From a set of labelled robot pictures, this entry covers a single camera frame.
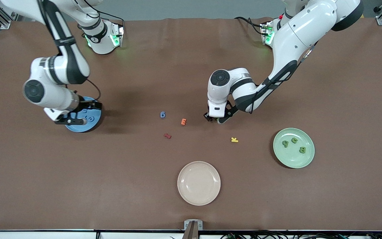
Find grey arm base connector box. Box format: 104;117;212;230
110;22;125;49
260;21;275;45

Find blue plate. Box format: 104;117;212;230
64;97;102;133

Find beige plate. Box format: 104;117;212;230
177;161;221;206

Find brown table mat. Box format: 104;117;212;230
0;17;382;231

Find pale green plate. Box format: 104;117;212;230
273;128;315;169

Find black arm base cable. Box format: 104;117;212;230
88;9;125;28
234;16;265;36

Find grey metal mount bracket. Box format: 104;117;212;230
184;219;203;239

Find white table edge rail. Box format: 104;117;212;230
0;229;382;239

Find tangled black floor cables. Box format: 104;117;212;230
221;229;382;239

